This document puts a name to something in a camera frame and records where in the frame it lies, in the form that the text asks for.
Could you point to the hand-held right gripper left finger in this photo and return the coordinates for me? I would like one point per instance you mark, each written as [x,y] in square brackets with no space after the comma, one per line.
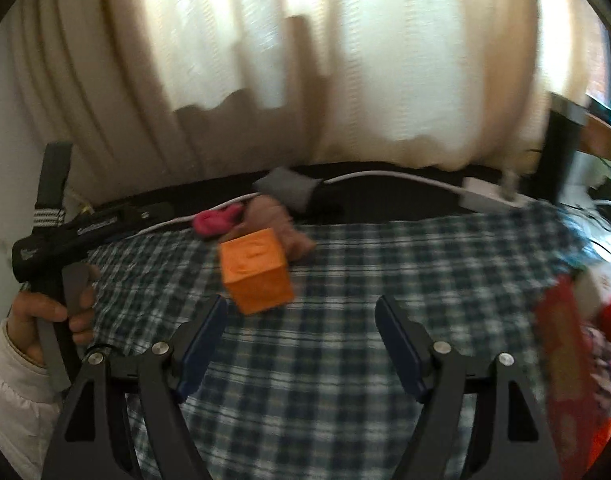
[205,347]

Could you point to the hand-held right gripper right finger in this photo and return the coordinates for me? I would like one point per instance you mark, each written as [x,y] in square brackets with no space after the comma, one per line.
[398,347]

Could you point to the orange embossed soft cube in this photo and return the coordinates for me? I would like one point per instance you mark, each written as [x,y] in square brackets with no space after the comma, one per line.
[255,272]

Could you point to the red cardboard box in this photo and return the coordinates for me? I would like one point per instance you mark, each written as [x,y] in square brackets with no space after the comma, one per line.
[565,350]

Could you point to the person's left hand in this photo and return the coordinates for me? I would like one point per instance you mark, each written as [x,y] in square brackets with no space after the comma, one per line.
[33,312]

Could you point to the blue plaid blanket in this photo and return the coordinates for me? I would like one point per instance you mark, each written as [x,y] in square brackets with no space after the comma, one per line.
[335,270]

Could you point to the brown plush toy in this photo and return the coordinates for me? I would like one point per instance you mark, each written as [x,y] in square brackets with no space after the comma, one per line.
[280,225]

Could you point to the white power strip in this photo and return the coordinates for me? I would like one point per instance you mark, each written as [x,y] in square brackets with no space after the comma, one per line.
[488,195]

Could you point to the grey small cushion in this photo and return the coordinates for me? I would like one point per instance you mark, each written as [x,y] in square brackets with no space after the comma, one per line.
[288,187]

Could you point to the black tumbler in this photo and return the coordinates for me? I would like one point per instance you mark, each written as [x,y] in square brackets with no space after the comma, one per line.
[560,155]

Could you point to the cream curtain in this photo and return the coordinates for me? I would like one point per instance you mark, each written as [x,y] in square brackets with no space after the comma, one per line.
[310,60]

